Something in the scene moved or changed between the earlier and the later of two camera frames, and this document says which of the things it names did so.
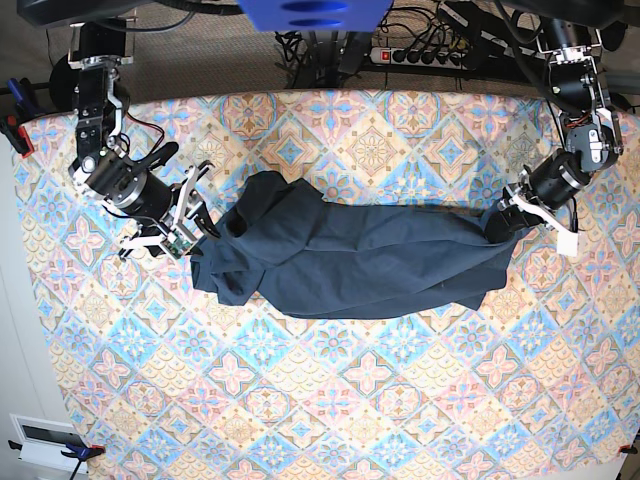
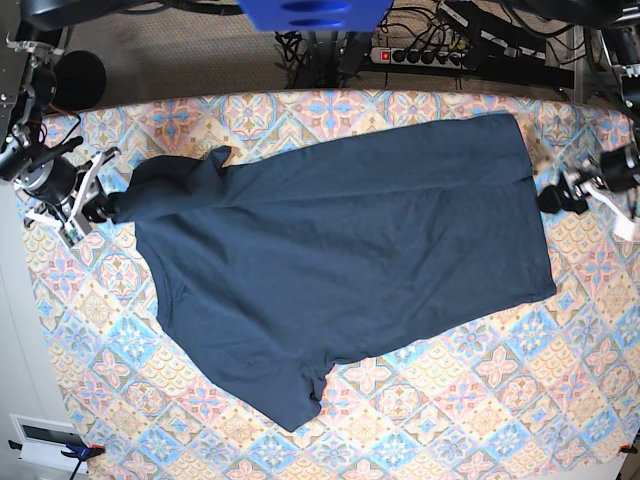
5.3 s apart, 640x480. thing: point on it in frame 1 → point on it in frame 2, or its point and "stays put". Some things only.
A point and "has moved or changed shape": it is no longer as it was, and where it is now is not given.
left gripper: x=136 y=191 → x=68 y=196
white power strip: x=444 y=60 stays put
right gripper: x=551 y=187 → x=617 y=169
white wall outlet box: x=44 y=440 stays put
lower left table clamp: x=81 y=453 stays put
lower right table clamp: x=628 y=449 stays put
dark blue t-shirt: x=288 y=249 has moved or changed shape
